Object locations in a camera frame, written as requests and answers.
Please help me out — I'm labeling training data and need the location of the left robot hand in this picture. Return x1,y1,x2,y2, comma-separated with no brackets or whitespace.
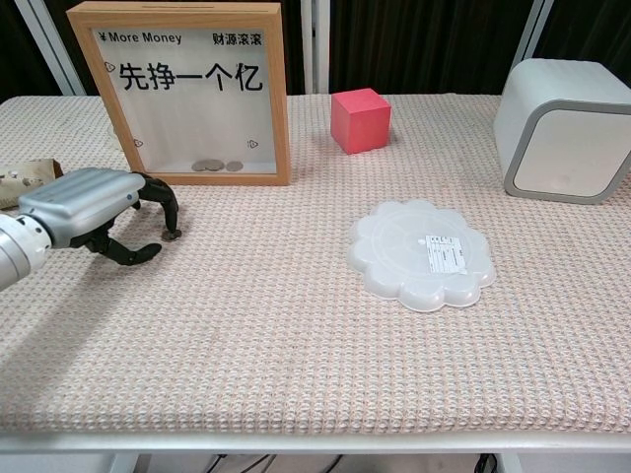
18,167,184,268

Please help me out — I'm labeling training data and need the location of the brown snack bar packet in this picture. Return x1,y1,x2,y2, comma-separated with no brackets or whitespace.
0,158,64,212

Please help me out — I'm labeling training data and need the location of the beige woven tablecloth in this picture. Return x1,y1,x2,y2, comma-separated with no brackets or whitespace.
0,93,631,438

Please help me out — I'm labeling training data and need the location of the red cube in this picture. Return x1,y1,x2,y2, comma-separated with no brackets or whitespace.
329,87,393,156

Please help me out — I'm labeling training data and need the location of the white flower-shaped plastic tray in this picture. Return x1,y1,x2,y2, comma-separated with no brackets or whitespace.
344,198,497,313

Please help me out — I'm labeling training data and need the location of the white rounded box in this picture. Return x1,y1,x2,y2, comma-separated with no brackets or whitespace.
492,57,631,206

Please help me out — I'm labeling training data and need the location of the wooden frame money box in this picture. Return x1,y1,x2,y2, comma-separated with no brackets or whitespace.
66,1,292,187

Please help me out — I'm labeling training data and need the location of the white partition post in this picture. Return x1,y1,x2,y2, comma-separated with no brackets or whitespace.
511,0,557,95
298,0,330,95
25,0,89,97

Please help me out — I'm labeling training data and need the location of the black cable bundle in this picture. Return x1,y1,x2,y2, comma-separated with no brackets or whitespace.
204,453,250,473

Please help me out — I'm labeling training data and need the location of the white table frame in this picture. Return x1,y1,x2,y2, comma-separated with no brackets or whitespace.
0,432,631,473

